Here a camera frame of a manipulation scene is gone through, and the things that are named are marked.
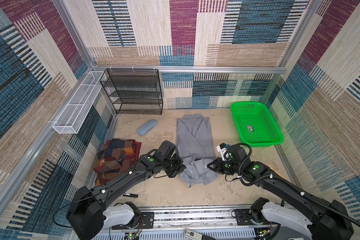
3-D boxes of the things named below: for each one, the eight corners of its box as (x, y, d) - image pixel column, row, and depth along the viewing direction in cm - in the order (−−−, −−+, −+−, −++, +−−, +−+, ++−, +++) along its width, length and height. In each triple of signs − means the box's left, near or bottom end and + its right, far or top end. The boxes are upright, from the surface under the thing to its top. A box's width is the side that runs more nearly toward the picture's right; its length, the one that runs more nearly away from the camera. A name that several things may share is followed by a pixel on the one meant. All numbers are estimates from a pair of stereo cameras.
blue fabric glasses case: (136, 132, 110) (135, 130, 108) (153, 119, 118) (152, 117, 116) (142, 137, 107) (141, 135, 105) (159, 123, 115) (158, 121, 113)
